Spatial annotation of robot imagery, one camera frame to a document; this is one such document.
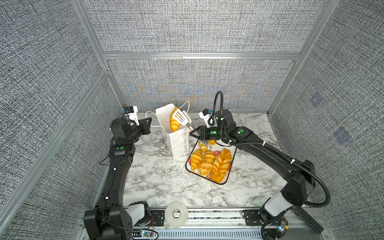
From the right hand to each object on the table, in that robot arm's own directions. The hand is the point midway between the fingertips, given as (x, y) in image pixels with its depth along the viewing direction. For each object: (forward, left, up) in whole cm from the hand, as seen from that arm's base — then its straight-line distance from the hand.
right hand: (191, 132), depth 74 cm
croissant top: (-8, -9, +3) cm, 13 cm away
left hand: (+6, +20, +4) cm, 22 cm away
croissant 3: (-1, -3, -23) cm, 23 cm away
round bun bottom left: (-8, -7, -23) cm, 25 cm away
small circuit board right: (-36, -42, -25) cm, 60 cm away
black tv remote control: (-35, -57, -27) cm, 72 cm away
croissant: (+4, +8, +2) cm, 9 cm away
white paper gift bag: (0, +8, -8) cm, 11 cm away
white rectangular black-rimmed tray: (-6, +2, -26) cm, 27 cm away
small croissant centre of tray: (0, -11, -24) cm, 26 cm away
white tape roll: (-34, +9, -27) cm, 44 cm away
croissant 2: (+9, -7, -27) cm, 29 cm away
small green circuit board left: (-38, +24, -28) cm, 53 cm away
